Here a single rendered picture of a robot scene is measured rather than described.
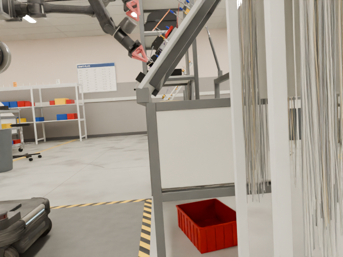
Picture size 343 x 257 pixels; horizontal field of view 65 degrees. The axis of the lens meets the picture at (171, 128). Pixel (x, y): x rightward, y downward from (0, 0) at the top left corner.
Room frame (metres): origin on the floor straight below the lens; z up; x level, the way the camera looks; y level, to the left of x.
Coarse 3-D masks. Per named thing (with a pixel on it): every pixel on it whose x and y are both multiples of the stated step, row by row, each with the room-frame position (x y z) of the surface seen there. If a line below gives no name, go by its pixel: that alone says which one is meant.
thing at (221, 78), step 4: (248, 64) 1.50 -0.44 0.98; (220, 72) 2.20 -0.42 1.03; (228, 72) 1.90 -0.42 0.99; (220, 76) 2.12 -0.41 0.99; (224, 76) 2.02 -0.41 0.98; (228, 76) 1.91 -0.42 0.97; (216, 80) 2.27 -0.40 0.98; (220, 80) 2.13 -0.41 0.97; (224, 80) 2.08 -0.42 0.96; (216, 84) 2.34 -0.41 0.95; (216, 88) 2.34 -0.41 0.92; (216, 92) 2.34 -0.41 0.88; (216, 96) 2.34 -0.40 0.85
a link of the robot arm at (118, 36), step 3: (120, 27) 1.39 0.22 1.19; (117, 30) 1.39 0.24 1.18; (120, 30) 1.40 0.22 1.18; (123, 30) 1.39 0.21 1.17; (117, 33) 1.39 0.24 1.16; (120, 33) 1.39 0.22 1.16; (123, 33) 1.39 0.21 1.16; (114, 36) 1.40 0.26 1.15; (117, 36) 1.39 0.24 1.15; (120, 36) 1.39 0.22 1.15; (123, 36) 1.39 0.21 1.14; (117, 39) 1.40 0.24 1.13; (120, 39) 1.39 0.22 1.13; (123, 39) 1.40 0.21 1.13; (120, 42) 1.40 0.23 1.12
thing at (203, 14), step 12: (216, 0) 1.96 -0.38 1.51; (204, 12) 1.32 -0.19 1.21; (192, 24) 1.32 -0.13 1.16; (204, 24) 2.19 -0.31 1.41; (192, 36) 2.19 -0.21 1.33; (180, 48) 1.32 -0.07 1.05; (168, 60) 1.31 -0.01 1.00; (180, 60) 2.18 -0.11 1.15; (156, 72) 1.31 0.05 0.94; (168, 72) 2.18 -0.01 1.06; (156, 84) 1.31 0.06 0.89
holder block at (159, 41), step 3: (156, 39) 1.43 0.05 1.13; (159, 39) 1.43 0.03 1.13; (162, 39) 1.44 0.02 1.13; (153, 42) 1.42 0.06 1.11; (156, 42) 1.42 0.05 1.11; (159, 42) 1.43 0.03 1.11; (162, 42) 1.44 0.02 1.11; (153, 45) 1.43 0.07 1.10; (156, 45) 1.42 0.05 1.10; (159, 45) 1.42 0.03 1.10; (156, 48) 1.44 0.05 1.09
